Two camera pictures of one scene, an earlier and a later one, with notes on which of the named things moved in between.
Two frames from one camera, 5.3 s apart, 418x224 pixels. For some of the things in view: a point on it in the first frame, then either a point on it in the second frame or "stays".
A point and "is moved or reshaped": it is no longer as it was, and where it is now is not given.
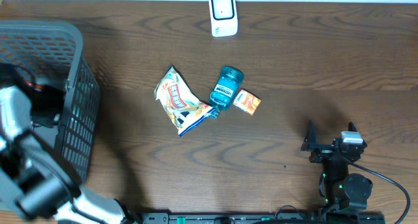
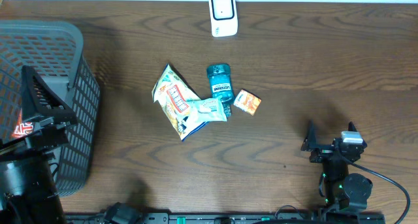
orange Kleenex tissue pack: [247, 101] stays
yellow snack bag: [182, 106] is moved or reshaped
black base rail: [263, 218] stays
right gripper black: [322, 151] stays
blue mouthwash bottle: [230, 81] is moved or reshaped
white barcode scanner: [223, 14] stays
